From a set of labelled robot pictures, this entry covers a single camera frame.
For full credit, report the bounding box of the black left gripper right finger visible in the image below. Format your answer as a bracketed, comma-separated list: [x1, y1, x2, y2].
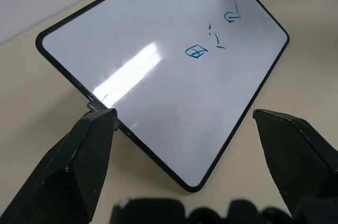
[252, 108, 338, 224]

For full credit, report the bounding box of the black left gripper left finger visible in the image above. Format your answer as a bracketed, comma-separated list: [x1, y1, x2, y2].
[0, 108, 118, 224]

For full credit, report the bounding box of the black-framed whiteboard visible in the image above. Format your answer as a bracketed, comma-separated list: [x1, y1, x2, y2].
[35, 0, 291, 193]

